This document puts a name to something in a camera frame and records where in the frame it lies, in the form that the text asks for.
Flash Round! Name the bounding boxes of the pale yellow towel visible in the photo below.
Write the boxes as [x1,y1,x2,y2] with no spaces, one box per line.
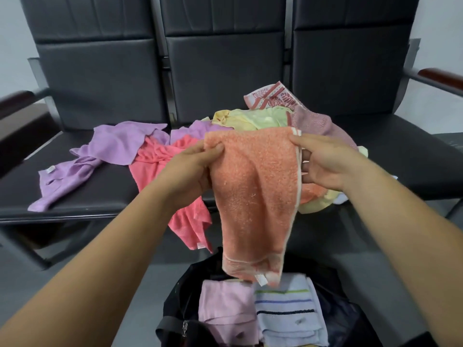
[211,109,262,131]
[299,146,369,215]

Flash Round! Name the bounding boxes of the person's left forearm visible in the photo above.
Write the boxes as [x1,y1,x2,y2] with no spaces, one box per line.
[0,179,181,347]

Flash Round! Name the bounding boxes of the person's left hand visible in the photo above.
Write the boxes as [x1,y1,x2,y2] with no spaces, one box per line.
[157,142,225,211]

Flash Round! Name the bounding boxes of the mauve pink towel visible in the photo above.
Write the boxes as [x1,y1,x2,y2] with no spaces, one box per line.
[290,105,359,151]

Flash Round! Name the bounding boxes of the black bag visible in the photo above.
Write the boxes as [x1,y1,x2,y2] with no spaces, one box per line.
[155,247,382,347]

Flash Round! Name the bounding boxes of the coral pink towel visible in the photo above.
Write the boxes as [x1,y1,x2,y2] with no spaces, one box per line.
[129,135,214,254]

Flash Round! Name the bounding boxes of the orange terry towel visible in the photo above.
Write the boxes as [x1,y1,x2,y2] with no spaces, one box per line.
[203,127,328,288]

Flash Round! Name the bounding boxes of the person's right forearm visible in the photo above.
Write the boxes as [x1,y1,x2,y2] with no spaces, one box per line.
[340,155,463,347]

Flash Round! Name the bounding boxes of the person's right hand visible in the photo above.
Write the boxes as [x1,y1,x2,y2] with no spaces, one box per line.
[289,134,367,192]

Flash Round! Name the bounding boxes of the folded white striped towel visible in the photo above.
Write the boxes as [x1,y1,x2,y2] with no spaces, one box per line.
[252,273,330,347]

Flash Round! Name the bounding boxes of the folded light pink towel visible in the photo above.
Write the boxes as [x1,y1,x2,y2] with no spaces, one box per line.
[198,280,262,347]

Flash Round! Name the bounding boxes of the brown wooden armrest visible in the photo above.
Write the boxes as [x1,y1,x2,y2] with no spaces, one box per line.
[0,90,35,120]
[417,67,463,93]

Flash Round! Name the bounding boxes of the black three-seat bench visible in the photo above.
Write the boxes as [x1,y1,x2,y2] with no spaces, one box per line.
[0,0,463,271]

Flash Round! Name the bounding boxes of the light green towel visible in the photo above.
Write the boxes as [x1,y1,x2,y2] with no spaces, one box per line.
[231,107,294,131]

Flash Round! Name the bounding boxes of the red leaf patterned towel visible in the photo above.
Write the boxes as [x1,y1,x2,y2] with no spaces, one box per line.
[243,81,308,113]

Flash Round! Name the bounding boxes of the purple towel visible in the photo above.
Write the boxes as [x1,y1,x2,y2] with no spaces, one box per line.
[27,121,170,213]
[170,120,234,145]

